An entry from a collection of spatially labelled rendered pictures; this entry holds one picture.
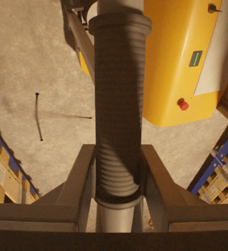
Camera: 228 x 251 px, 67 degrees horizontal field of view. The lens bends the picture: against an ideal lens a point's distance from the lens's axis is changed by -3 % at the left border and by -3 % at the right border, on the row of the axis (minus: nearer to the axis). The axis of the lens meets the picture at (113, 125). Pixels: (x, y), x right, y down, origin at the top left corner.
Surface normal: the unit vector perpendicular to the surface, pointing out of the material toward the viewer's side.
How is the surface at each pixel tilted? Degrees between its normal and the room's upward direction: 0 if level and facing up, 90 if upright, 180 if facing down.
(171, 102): 14
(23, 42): 0
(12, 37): 0
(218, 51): 0
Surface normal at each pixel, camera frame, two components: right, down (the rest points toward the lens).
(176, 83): 0.04, 0.69
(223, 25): 0.28, 0.67
